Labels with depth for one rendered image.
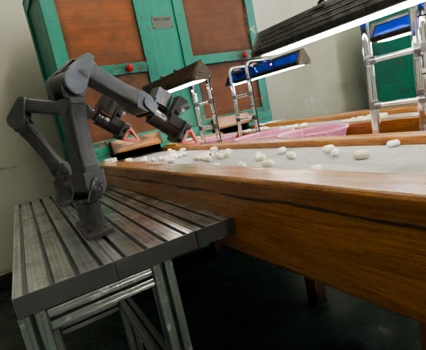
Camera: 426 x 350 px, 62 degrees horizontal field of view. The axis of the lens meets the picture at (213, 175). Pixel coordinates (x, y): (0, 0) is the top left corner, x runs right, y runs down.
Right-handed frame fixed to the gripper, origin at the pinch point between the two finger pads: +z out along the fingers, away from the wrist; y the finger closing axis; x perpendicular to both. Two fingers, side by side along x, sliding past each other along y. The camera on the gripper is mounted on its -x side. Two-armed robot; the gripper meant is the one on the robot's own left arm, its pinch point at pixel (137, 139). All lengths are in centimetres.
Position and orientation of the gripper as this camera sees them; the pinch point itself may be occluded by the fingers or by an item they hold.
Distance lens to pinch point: 158.5
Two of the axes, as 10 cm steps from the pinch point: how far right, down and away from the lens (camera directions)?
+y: -5.2, -0.5, 8.5
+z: 7.6, 4.3, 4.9
